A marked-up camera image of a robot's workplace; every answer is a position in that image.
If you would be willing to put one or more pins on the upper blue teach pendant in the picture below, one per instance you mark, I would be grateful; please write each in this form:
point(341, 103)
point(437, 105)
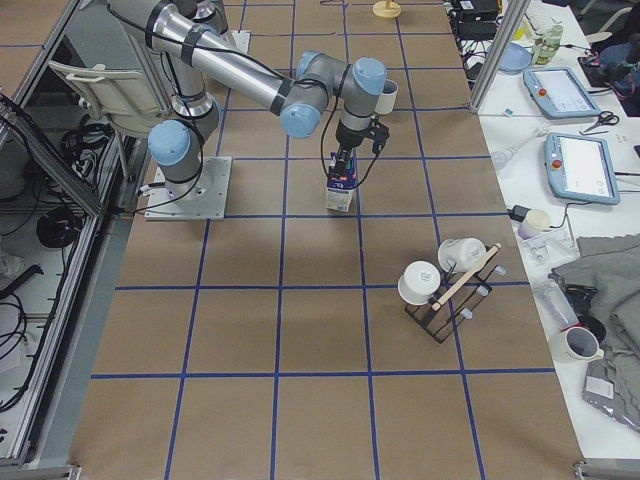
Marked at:
point(559, 94)

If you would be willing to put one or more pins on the white mug with dark interior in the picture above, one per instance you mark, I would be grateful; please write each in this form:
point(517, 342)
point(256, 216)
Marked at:
point(582, 344)

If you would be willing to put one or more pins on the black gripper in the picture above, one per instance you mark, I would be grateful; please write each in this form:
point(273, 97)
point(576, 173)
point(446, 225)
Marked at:
point(347, 137)

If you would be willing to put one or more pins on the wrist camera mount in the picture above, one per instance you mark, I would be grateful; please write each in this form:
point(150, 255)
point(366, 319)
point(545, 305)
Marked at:
point(379, 134)

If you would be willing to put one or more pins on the light blue bowl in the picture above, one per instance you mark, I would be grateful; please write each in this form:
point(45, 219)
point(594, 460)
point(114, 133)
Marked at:
point(515, 59)

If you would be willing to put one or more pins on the white cylindrical cup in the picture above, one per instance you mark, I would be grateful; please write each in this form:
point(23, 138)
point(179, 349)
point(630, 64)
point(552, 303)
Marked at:
point(387, 99)

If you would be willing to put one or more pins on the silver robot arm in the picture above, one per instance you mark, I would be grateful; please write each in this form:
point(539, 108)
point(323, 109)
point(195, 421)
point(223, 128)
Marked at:
point(192, 33)

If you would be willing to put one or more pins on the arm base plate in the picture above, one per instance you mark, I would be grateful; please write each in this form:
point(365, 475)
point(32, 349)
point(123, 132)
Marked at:
point(202, 198)

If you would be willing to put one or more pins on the beige chair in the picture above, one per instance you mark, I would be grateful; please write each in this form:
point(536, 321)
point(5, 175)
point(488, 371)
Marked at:
point(115, 76)

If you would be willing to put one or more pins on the black scissors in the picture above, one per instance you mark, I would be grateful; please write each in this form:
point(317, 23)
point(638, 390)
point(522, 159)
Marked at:
point(605, 118)

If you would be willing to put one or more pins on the blue teach pendant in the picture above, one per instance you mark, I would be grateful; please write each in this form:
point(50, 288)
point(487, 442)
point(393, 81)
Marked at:
point(580, 168)
point(559, 94)

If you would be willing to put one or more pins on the grey cloth pile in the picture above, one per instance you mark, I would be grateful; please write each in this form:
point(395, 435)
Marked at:
point(611, 267)

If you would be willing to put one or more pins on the wooden rack handle bar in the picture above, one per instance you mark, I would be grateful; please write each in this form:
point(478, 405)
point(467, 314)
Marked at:
point(476, 268)

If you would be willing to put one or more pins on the green glass jar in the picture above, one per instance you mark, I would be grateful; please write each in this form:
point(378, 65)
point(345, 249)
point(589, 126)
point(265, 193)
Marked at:
point(547, 45)

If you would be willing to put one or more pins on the lower blue teach pendant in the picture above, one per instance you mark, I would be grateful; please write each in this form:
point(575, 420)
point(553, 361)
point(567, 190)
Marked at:
point(580, 168)

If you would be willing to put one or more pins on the blue white milk carton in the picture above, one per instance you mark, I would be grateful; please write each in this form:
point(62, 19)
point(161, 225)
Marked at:
point(340, 186)

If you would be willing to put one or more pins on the white mug on rack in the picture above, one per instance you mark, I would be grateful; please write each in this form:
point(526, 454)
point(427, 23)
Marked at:
point(419, 281)
point(459, 255)

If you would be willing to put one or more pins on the aluminium frame post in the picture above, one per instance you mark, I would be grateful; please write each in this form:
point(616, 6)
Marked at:
point(512, 18)

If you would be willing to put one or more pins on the black mug rack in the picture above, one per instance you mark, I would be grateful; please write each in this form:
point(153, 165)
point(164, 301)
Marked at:
point(442, 324)

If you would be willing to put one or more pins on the small white purple cup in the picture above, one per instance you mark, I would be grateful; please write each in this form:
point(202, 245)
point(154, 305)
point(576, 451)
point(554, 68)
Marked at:
point(534, 223)

